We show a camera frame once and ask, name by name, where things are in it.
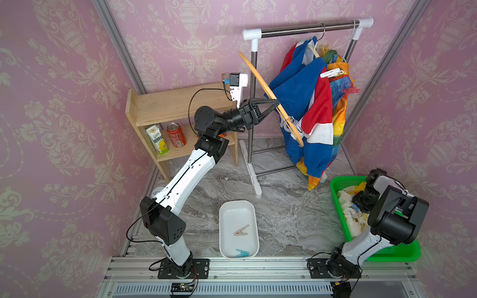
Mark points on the green plastic basket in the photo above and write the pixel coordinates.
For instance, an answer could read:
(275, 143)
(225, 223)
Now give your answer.
(367, 246)

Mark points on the red soda can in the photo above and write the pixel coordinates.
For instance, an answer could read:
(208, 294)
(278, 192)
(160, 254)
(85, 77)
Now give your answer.
(176, 135)

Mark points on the metal clothes rack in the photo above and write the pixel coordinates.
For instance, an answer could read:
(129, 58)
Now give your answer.
(253, 36)

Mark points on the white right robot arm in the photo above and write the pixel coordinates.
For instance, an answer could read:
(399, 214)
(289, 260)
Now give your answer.
(395, 217)

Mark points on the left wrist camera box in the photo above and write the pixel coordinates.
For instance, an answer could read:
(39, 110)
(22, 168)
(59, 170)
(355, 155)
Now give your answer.
(233, 84)

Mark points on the green white juice carton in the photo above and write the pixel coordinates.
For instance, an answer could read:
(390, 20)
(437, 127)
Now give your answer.
(155, 135)

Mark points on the small circuit board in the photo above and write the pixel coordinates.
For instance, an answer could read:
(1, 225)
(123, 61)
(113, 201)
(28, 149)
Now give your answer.
(182, 288)

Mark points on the rainbow striped jacket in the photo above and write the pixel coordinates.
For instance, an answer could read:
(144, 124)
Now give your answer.
(341, 108)

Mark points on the blue red white jacket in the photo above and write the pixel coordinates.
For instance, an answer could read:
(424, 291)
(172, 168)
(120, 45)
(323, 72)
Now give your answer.
(307, 99)

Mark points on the yellow dinosaur print jacket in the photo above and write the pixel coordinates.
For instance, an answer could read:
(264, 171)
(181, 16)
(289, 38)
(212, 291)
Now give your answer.
(355, 219)

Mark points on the pink clothespin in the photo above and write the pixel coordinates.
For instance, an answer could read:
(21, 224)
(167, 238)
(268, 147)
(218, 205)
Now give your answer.
(241, 231)

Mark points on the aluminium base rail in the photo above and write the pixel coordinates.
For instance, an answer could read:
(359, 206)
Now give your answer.
(259, 277)

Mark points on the red clothespin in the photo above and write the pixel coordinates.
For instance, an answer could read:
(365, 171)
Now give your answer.
(352, 90)

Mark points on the blue clothespin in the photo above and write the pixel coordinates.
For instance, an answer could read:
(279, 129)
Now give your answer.
(242, 253)

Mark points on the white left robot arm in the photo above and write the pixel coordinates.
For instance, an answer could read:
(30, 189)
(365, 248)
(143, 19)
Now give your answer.
(160, 214)

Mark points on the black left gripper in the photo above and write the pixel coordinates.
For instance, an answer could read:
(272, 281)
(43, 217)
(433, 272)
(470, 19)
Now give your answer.
(246, 115)

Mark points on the wooden clothes hanger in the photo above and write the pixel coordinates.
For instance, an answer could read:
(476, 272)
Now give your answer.
(284, 116)

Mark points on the white clothespin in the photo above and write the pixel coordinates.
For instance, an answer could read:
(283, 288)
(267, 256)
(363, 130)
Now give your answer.
(332, 73)

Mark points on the white plastic tray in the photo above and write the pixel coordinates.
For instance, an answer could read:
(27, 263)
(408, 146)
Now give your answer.
(233, 216)

